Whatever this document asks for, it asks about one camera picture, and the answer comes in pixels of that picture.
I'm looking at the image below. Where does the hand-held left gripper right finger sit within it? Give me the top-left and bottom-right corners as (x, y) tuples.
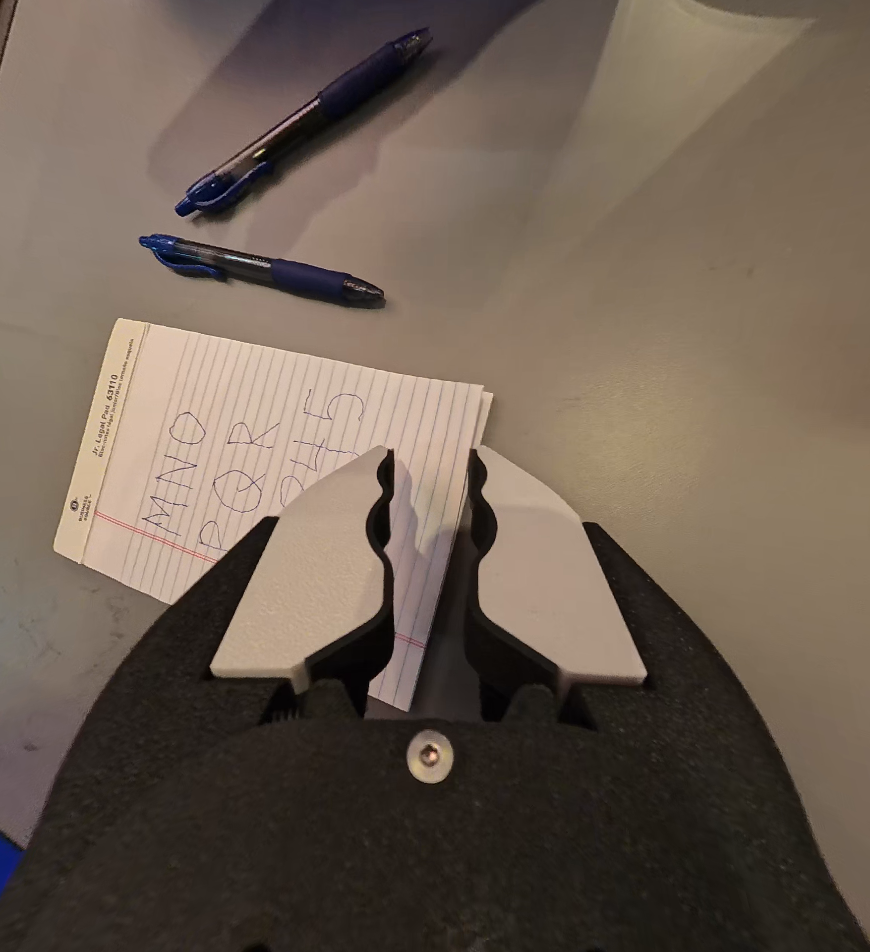
(464, 444), (647, 696)

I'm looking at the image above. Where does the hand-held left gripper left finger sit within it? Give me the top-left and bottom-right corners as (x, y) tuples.
(210, 445), (399, 700)

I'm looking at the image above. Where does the white lined notepad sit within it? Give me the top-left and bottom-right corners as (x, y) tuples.
(53, 318), (495, 714)

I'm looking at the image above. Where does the blue retractable pen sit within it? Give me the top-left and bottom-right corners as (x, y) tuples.
(139, 233), (387, 309)
(174, 28), (433, 219)

